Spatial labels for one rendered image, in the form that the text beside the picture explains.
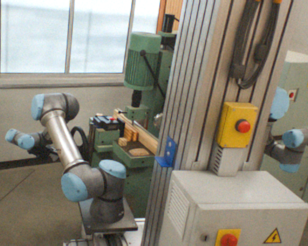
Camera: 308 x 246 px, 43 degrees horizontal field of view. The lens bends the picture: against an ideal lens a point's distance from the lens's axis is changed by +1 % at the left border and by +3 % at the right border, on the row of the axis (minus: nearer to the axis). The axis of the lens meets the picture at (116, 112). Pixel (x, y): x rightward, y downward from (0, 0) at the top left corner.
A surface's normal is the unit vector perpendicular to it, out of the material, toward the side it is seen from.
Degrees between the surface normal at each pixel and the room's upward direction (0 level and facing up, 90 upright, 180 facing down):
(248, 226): 90
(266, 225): 90
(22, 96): 90
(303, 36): 90
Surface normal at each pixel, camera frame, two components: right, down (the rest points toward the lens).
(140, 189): 0.43, 0.35
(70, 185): -0.76, 0.18
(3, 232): 0.12, -0.94
